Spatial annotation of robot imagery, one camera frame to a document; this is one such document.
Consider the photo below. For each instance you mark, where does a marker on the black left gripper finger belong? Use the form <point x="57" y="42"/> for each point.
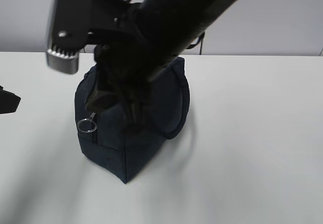
<point x="9" y="102"/>

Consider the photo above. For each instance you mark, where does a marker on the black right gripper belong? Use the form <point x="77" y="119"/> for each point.
<point x="149" y="36"/>

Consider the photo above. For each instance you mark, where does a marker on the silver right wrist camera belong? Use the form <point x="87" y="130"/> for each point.
<point x="74" y="24"/>

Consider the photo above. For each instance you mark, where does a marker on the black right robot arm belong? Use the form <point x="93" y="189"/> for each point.
<point x="151" y="34"/>

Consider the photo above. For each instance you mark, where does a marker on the dark navy lunch bag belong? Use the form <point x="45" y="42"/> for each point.
<point x="102" y="138"/>

